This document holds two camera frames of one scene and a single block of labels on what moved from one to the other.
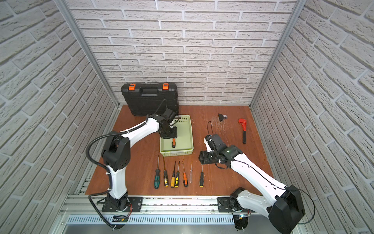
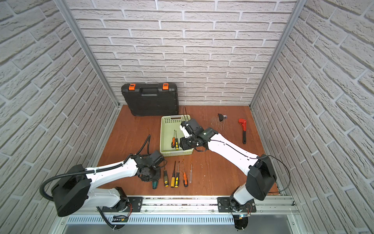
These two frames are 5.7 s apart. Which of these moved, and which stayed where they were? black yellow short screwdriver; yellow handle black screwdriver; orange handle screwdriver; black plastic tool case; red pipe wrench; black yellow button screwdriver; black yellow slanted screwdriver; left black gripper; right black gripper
Moved: right black gripper; left black gripper; black yellow short screwdriver
Stayed: black plastic tool case; red pipe wrench; yellow handle black screwdriver; orange handle screwdriver; black yellow slanted screwdriver; black yellow button screwdriver
